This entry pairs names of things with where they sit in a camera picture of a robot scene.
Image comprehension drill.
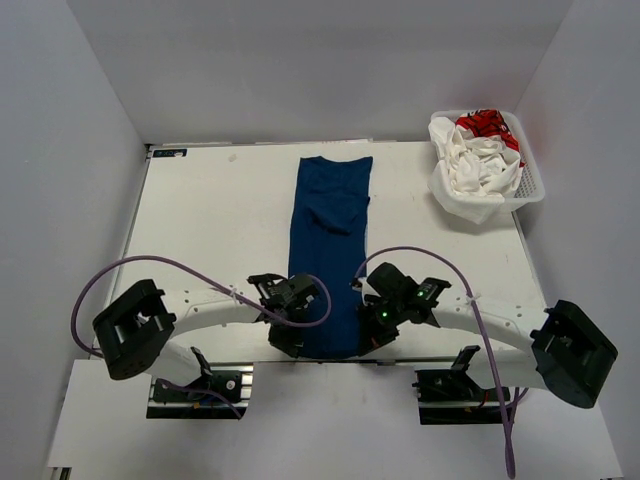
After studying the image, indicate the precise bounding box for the blue table label sticker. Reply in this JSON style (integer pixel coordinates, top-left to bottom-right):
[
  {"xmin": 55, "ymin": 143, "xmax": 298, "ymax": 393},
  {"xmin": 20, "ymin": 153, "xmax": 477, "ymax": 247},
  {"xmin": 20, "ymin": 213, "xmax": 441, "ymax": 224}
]
[{"xmin": 152, "ymin": 148, "xmax": 188, "ymax": 158}]

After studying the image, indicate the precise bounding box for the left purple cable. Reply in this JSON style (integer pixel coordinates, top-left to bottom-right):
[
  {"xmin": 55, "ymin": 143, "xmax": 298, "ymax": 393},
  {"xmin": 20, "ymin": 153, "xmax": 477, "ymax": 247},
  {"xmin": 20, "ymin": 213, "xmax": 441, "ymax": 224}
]
[{"xmin": 71, "ymin": 254, "xmax": 334, "ymax": 419}]

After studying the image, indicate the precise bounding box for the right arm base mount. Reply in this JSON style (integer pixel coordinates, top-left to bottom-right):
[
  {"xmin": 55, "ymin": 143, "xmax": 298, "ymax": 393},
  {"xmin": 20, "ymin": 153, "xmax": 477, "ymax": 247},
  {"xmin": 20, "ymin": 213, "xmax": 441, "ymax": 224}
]
[{"xmin": 412, "ymin": 369, "xmax": 502, "ymax": 426}]

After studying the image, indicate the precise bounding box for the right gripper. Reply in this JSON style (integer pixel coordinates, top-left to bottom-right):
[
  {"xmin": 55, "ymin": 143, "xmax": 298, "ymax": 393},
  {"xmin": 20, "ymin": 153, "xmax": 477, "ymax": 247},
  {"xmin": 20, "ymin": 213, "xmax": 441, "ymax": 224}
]
[{"xmin": 357, "ymin": 296, "xmax": 408, "ymax": 355}]

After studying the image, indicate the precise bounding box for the red printed white t shirt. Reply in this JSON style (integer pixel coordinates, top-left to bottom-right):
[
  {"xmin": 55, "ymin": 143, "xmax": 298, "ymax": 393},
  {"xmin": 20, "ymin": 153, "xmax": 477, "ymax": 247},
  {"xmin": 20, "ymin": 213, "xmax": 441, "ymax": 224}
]
[{"xmin": 454, "ymin": 109, "xmax": 525, "ymax": 168}]

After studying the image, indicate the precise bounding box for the white plastic basket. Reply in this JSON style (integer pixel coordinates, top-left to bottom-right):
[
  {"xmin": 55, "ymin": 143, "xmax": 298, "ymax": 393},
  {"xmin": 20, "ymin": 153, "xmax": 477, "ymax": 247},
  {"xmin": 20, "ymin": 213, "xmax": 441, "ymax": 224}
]
[{"xmin": 428, "ymin": 108, "xmax": 547, "ymax": 214}]

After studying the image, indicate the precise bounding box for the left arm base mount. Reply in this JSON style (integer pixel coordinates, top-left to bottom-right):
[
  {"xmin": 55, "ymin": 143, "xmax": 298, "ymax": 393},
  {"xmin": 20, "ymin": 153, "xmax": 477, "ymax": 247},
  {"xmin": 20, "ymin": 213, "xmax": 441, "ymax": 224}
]
[{"xmin": 146, "ymin": 365, "xmax": 253, "ymax": 420}]

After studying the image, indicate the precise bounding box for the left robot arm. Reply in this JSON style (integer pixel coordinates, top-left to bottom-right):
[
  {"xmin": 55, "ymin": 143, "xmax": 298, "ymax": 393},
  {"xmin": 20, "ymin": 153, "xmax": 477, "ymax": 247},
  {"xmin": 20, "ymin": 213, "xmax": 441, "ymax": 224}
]
[{"xmin": 93, "ymin": 274, "xmax": 329, "ymax": 399}]

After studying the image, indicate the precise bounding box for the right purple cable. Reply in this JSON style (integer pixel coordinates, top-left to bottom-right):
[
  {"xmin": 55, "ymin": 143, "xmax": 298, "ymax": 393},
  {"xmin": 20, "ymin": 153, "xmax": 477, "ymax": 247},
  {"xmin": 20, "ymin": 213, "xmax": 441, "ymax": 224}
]
[{"xmin": 352, "ymin": 245, "xmax": 530, "ymax": 480}]

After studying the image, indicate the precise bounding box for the blue t shirt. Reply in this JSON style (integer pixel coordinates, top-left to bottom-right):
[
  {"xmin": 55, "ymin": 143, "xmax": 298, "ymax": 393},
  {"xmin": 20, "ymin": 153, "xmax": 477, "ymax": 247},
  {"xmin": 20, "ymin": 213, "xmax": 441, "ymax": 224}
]
[{"xmin": 288, "ymin": 156, "xmax": 373, "ymax": 359}]

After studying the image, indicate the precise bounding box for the purple cable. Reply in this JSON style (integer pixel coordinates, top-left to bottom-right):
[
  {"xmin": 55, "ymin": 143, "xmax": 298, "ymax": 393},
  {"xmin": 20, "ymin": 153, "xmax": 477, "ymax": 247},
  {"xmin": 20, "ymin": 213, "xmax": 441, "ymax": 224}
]
[
  {"xmin": 352, "ymin": 245, "xmax": 530, "ymax": 480},
  {"xmin": 71, "ymin": 254, "xmax": 334, "ymax": 419}
]

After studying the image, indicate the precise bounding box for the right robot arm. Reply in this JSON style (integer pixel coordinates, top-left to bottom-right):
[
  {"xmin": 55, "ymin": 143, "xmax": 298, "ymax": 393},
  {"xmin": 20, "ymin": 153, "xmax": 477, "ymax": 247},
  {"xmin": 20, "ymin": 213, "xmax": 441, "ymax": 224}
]
[{"xmin": 260, "ymin": 262, "xmax": 618, "ymax": 409}]

